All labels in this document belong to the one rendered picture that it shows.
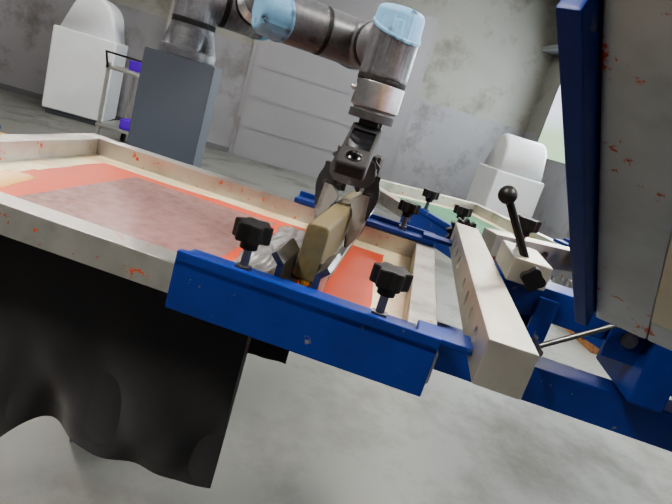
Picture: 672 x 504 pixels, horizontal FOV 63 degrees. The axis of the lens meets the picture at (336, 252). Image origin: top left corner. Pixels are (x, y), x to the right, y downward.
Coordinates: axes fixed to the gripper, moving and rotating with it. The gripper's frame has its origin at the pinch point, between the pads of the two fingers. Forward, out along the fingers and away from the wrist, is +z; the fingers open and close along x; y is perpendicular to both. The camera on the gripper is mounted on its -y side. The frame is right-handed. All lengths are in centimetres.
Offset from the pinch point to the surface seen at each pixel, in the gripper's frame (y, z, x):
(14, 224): -29.1, 3.8, 32.9
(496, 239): 36.3, -2.1, -30.4
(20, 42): 654, 30, 574
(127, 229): -13.8, 5.3, 27.0
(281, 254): -24.5, -1.7, 2.6
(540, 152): 616, -32, -143
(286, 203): 25.5, 2.6, 14.1
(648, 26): -64, -25, -15
